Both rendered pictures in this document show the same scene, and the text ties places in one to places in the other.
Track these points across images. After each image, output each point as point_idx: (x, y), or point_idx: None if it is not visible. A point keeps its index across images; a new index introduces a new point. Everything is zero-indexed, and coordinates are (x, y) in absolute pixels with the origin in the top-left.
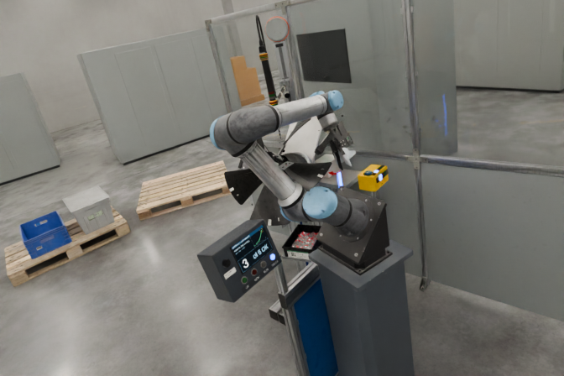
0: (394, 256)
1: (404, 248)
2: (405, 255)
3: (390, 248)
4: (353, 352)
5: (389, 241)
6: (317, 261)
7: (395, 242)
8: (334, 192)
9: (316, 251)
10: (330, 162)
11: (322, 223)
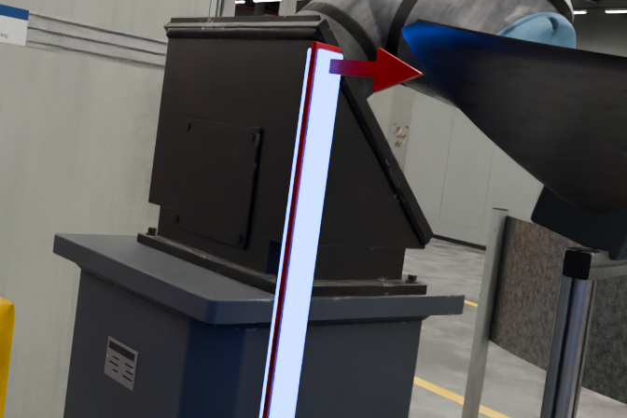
0: (132, 239)
1: (82, 239)
2: (94, 234)
3: (130, 246)
4: None
5: (151, 183)
6: (417, 280)
7: (93, 248)
8: None
9: (430, 292)
10: (424, 23)
11: (407, 182)
